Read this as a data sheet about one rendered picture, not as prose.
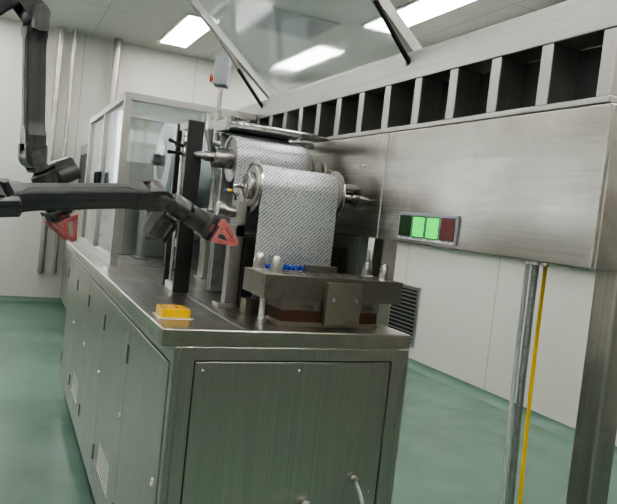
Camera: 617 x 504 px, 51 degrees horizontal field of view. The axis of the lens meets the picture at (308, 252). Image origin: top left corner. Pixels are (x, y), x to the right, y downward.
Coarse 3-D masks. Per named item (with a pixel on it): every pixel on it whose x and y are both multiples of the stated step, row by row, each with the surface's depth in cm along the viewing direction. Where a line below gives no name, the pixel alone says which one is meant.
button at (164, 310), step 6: (162, 306) 160; (168, 306) 161; (174, 306) 162; (180, 306) 163; (156, 312) 162; (162, 312) 157; (168, 312) 157; (174, 312) 158; (180, 312) 158; (186, 312) 159
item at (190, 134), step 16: (192, 128) 202; (192, 144) 203; (176, 160) 215; (192, 160) 203; (176, 176) 216; (192, 176) 204; (176, 192) 216; (192, 192) 204; (176, 240) 205; (192, 240) 206; (176, 256) 204; (176, 272) 204; (176, 288) 205
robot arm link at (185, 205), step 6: (174, 198) 166; (180, 198) 167; (180, 204) 166; (186, 204) 167; (174, 210) 166; (180, 210) 166; (186, 210) 167; (192, 210) 169; (168, 216) 168; (174, 216) 168; (180, 216) 167; (186, 216) 168; (174, 222) 169
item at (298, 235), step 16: (272, 208) 180; (288, 208) 182; (304, 208) 184; (272, 224) 181; (288, 224) 183; (304, 224) 185; (320, 224) 187; (256, 240) 179; (272, 240) 181; (288, 240) 183; (304, 240) 185; (320, 240) 187; (272, 256) 181; (288, 256) 184; (304, 256) 186; (320, 256) 188
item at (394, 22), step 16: (192, 0) 256; (384, 0) 173; (384, 16) 172; (400, 16) 176; (400, 32) 176; (224, 48) 269; (400, 48) 175; (416, 48) 179; (240, 64) 270; (256, 80) 272; (256, 96) 276
